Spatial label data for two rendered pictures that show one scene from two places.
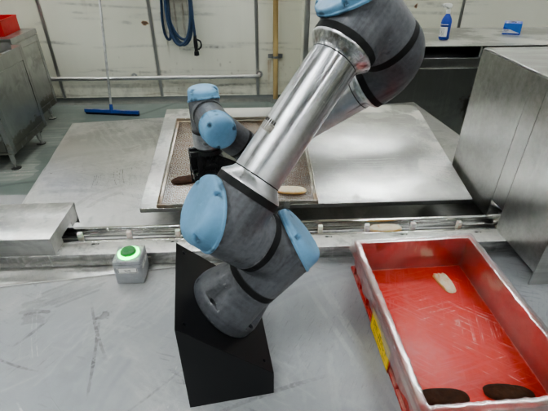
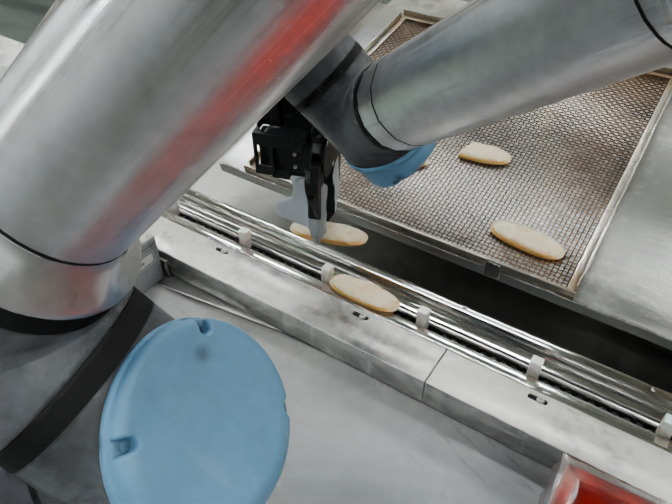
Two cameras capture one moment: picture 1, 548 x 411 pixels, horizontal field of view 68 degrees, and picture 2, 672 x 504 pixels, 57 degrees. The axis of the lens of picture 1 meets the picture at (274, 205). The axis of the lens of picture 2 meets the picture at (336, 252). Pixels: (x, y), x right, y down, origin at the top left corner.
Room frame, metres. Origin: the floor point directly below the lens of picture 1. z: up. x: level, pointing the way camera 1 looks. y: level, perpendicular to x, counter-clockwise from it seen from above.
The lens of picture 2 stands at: (0.49, -0.21, 1.41)
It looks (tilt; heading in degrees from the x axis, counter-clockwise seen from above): 41 degrees down; 36
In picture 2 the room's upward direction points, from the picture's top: straight up
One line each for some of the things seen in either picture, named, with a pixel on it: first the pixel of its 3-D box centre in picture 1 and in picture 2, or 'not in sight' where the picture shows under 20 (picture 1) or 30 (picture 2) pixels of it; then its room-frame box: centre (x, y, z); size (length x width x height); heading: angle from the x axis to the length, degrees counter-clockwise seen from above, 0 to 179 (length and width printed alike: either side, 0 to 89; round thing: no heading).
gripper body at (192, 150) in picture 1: (208, 167); (299, 120); (0.95, 0.17, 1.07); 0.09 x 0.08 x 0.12; 111
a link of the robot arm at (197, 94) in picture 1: (205, 109); not in sight; (0.95, 0.17, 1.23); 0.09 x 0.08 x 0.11; 21
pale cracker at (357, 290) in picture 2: not in sight; (364, 291); (0.96, 0.09, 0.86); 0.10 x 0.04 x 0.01; 93
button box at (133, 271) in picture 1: (132, 267); (127, 269); (0.82, 0.38, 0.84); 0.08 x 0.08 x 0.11; 3
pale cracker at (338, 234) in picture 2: not in sight; (328, 231); (0.96, 0.14, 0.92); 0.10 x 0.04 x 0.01; 111
